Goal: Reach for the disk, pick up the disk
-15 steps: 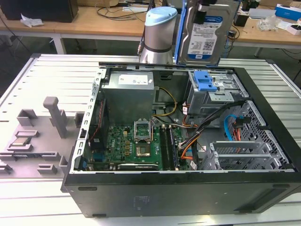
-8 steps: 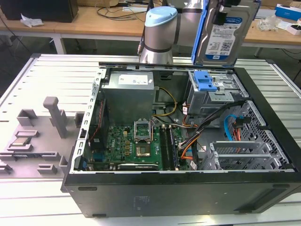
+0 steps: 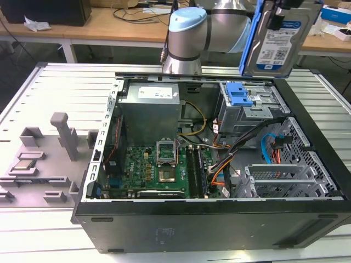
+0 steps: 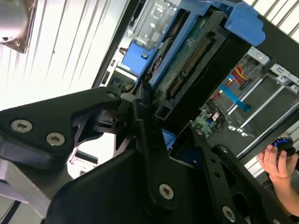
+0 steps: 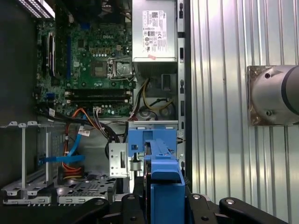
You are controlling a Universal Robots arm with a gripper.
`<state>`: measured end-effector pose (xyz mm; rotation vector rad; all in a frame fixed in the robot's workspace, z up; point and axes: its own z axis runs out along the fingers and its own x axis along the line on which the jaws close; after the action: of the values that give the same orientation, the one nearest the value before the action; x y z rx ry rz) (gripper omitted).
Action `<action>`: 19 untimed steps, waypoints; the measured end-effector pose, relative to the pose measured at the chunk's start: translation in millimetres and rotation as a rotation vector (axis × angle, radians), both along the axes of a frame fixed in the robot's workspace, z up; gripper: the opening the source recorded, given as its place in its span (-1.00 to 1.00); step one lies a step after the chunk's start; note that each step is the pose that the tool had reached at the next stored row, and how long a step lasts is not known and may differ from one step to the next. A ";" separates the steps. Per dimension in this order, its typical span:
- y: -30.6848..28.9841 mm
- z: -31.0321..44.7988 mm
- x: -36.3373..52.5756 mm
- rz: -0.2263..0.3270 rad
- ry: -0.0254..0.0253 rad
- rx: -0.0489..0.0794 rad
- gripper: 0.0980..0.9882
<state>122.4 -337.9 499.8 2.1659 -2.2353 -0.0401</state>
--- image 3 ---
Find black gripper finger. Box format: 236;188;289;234
266;0;285;31

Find hard disk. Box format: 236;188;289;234
239;0;323;80

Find grey metal disk bay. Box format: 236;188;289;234
218;81;291;135

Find clear plastic bags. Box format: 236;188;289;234
311;20;329;36

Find blue cardboard box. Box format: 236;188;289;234
320;4;351;21

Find white tray black insert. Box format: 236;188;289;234
333;26;351;42

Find blue plastic bay latch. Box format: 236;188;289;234
226;83;253;107

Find wooden workbench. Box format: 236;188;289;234
0;0;351;66

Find grey power supply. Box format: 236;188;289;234
117;83;183;143

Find brown cardboard box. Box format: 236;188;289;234
95;0;140;8

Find metal expansion slot brackets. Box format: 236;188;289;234
235;163;339;198

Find metal socket cover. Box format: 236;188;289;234
155;139;179;168

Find RAM stick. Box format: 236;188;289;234
196;146;211;198

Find black RAM slot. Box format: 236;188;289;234
186;146;199;198

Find CPU socket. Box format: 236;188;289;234
157;167;177;184

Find green motherboard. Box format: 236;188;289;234
105;142;220;199

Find black graphics card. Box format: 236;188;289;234
136;190;186;199

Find black case fan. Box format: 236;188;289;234
103;115;127;176

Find large black box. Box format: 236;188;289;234
0;0;93;27

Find black PC case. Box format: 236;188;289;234
70;71;351;254

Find crumpled white paper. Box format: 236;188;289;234
24;15;52;32

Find grey parts rack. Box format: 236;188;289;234
0;111;100;213

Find silver CPU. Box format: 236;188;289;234
14;159;37;171

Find black cable silver plug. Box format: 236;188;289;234
160;0;178;65

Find black cable bundle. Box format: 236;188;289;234
210;116;285;176

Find yellow wire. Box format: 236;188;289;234
177;100;208;136

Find blue flat wire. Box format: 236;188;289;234
261;133;286;165

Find orange wire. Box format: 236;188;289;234
270;146;281;164

